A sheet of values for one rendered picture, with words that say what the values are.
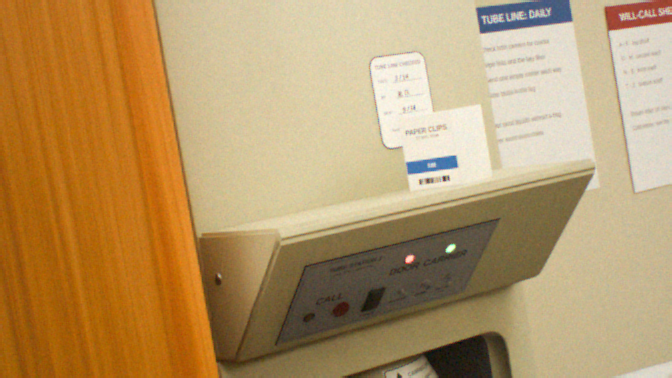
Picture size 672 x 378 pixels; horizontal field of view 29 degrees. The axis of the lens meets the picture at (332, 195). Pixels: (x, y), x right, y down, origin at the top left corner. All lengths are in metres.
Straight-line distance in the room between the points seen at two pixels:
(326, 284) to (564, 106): 0.93
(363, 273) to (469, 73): 0.26
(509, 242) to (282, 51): 0.25
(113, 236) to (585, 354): 1.05
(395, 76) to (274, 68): 0.12
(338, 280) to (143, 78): 0.22
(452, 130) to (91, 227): 0.29
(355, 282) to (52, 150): 0.25
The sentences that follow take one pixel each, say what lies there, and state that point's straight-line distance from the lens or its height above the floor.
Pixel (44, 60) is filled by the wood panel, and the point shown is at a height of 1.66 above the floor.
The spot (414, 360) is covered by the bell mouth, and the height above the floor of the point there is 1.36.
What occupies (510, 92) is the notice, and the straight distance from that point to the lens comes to 1.77.
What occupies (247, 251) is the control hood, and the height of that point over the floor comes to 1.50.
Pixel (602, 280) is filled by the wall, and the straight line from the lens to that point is 1.88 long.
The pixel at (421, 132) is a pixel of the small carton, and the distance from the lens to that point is 1.04.
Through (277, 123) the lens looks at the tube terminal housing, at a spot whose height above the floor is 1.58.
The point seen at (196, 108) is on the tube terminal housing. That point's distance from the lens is 1.00.
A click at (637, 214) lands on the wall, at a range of 1.94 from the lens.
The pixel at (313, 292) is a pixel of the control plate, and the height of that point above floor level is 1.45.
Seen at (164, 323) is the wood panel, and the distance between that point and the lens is 0.88.
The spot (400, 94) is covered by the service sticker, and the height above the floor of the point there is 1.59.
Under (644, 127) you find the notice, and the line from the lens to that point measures 1.96.
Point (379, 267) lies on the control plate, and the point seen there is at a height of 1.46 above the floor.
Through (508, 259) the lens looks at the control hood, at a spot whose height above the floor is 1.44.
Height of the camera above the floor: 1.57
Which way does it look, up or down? 3 degrees down
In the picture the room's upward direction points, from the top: 10 degrees counter-clockwise
